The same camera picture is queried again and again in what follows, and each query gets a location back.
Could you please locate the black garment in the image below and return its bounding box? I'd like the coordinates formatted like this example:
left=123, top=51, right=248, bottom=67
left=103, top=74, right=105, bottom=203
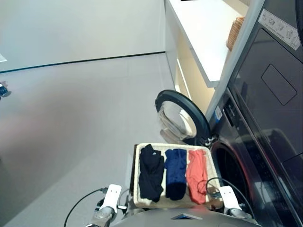
left=138, top=144, right=165, bottom=203

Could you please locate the navy blue garment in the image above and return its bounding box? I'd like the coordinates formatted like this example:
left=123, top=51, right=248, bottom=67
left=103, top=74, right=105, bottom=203
left=164, top=148, right=188, bottom=201

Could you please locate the orange-red garment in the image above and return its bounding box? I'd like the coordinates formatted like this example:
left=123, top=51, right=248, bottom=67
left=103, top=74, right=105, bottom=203
left=186, top=149, right=209, bottom=205

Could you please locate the round washing machine door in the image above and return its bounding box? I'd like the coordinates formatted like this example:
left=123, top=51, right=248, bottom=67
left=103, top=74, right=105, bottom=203
left=155, top=89, right=212, bottom=146

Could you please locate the blue white machine sticker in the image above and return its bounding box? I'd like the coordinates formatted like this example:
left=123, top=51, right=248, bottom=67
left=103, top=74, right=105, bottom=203
left=214, top=107, right=223, bottom=124

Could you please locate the pale woven laundry basket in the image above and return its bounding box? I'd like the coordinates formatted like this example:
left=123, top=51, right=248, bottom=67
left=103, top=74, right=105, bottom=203
left=134, top=142, right=224, bottom=210

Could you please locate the brown wicker basket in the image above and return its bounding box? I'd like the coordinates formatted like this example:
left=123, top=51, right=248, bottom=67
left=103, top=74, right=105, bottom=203
left=226, top=16, right=246, bottom=52

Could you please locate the white counter shelf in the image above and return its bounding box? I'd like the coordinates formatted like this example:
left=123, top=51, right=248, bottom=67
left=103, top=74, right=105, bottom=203
left=164, top=0, right=249, bottom=112

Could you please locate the silver robot torso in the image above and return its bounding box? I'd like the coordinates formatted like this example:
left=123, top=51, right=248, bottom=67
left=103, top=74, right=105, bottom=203
left=120, top=208, right=261, bottom=227

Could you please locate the small dark floor gadget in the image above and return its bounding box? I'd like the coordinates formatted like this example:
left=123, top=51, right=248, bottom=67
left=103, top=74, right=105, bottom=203
left=0, top=80, right=12, bottom=100

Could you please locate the white warning pictogram sticker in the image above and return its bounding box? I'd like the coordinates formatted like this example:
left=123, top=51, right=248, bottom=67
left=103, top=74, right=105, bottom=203
left=258, top=9, right=301, bottom=51

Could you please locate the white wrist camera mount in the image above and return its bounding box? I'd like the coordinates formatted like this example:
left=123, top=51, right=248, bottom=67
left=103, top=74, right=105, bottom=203
left=219, top=185, right=240, bottom=210
left=103, top=184, right=122, bottom=209

